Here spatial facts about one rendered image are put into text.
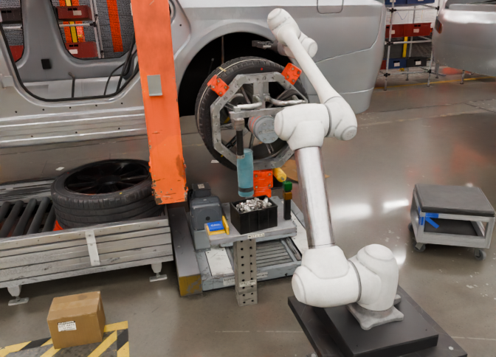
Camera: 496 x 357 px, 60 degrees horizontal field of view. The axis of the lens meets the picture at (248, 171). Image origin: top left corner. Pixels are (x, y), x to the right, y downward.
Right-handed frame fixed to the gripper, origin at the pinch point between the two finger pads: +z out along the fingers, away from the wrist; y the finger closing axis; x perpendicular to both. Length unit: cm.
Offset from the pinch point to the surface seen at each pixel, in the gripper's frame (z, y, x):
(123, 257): 17, -83, -109
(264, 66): -4.6, 1.3, -11.5
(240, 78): -5.8, -16.5, -15.9
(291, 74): -17.4, 9.1, -15.7
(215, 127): 1, -29, -41
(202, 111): 10.6, -30.5, -33.8
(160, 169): -1, -64, -56
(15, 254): 41, -131, -98
